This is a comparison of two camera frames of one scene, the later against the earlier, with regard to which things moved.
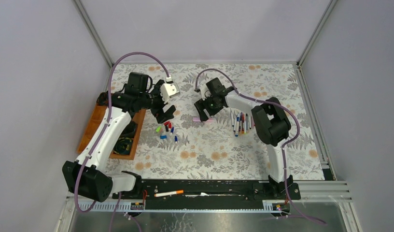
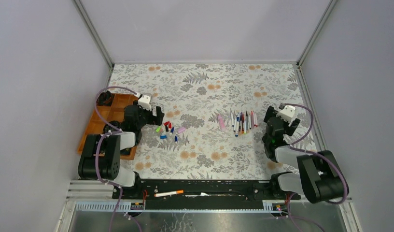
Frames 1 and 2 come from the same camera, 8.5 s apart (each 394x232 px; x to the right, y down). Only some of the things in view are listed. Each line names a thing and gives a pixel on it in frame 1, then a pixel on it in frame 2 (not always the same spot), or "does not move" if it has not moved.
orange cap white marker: x=168 y=193 does not move
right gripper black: x=201 y=105 → x=289 y=130
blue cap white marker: x=237 y=125 does not move
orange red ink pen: x=243 y=123 does not move
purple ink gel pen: x=240 y=122 does not move
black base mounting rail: x=210 y=193 does not move
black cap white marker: x=232 y=119 does not move
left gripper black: x=161 y=116 → x=154 y=120
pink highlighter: x=197 y=119 → x=222 y=122
